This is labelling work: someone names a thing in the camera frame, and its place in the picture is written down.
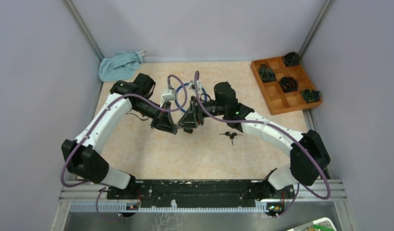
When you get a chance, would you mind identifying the purple cable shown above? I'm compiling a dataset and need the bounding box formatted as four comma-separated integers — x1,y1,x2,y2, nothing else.
193,70,332,218
60,74,189,221

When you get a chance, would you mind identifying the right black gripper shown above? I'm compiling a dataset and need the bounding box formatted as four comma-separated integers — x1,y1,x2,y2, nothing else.
177,96,227,129

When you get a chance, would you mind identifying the blue cable lock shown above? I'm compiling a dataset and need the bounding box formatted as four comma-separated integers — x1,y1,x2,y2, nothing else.
175,82,210,113

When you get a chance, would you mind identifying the black key bunch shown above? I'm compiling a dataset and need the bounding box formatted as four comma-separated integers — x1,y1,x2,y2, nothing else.
219,131,243,145

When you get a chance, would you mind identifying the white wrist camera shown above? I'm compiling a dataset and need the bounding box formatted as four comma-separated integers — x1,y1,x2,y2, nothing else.
161,89,177,104
187,80,204,95

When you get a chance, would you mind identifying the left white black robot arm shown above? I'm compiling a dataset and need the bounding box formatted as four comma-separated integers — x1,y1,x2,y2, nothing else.
61,73,178,199

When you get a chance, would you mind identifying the wooden compartment tray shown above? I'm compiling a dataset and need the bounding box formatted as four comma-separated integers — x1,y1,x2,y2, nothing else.
251,52,322,115

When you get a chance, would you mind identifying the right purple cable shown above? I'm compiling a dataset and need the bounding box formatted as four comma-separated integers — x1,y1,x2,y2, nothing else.
193,70,332,218

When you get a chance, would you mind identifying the light blue towel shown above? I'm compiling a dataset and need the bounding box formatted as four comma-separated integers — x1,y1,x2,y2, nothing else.
98,50,147,82

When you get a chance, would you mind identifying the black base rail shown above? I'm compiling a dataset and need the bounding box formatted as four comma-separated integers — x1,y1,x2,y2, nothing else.
107,180,294,208

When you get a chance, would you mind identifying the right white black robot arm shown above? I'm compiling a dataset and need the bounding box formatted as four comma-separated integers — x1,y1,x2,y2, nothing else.
178,82,331,198

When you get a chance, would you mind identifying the orange black padlock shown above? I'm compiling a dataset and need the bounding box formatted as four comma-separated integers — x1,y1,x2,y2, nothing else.
183,128,194,134

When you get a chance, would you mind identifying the dark object top tray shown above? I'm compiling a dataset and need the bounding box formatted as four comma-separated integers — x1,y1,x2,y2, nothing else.
282,51,300,67

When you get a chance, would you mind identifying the dark object centre tray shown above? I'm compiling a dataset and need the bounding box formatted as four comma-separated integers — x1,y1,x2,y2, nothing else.
279,77,298,93

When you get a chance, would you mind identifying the dark green object right tray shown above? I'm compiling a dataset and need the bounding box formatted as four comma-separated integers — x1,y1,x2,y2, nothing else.
301,89,321,103

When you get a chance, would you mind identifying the dark green object left tray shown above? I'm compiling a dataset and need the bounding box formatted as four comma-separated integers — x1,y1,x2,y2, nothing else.
258,64,276,83

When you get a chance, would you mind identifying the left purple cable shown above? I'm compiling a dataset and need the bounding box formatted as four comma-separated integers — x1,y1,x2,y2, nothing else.
60,74,189,221

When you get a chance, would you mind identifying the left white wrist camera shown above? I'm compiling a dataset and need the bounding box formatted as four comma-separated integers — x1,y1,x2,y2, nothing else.
161,89,177,104

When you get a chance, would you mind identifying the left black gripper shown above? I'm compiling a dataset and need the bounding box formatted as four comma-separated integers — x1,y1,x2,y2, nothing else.
133,99,178,135

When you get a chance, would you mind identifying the dark green object tray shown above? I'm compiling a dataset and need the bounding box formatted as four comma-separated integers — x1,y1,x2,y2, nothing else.
258,64,276,83
301,89,321,103

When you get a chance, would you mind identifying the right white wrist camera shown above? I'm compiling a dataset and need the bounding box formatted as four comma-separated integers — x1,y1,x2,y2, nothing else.
187,80,204,95

